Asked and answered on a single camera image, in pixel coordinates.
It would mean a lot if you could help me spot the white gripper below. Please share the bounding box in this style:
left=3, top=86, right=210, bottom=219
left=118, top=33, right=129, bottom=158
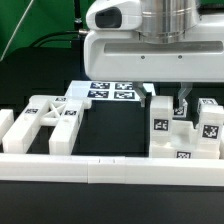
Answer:
left=84, top=0, right=224, bottom=107

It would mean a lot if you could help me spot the white chair seat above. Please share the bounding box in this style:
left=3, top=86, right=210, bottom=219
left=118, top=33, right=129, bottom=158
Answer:
left=149, top=120, right=220, bottom=159

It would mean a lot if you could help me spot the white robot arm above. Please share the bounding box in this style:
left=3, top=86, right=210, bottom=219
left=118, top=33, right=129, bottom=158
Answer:
left=84, top=0, right=224, bottom=103

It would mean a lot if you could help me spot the white tagged cube left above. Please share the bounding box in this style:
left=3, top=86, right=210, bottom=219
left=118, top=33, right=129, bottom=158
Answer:
left=173, top=100, right=188, bottom=119

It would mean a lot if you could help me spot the white tagged cube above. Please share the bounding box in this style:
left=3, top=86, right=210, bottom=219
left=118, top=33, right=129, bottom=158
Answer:
left=197, top=98, right=218, bottom=115
left=173, top=100, right=188, bottom=119

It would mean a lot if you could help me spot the white tagged cube right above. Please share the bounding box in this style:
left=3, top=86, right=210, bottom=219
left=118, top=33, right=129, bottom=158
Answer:
left=197, top=98, right=218, bottom=115

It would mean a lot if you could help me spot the white U-shaped fence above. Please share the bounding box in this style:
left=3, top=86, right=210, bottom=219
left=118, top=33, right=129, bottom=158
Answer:
left=0, top=109, right=224, bottom=188

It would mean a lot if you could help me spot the grey diagonal rod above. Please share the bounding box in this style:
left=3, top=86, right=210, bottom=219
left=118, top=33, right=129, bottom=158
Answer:
left=0, top=0, right=35, bottom=62

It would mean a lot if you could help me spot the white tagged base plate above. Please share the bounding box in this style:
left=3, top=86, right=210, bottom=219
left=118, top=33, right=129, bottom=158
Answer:
left=65, top=80, right=157, bottom=103

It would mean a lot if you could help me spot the black vertical post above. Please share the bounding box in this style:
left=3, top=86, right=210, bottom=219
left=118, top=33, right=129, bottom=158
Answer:
left=73, top=0, right=83, bottom=47

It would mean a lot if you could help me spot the white chair back frame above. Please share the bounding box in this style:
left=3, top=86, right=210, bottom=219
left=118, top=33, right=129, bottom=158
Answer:
left=3, top=95, right=92, bottom=155

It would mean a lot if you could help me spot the black cable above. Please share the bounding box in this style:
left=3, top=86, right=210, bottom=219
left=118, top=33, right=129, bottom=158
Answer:
left=29, top=29, right=88, bottom=48

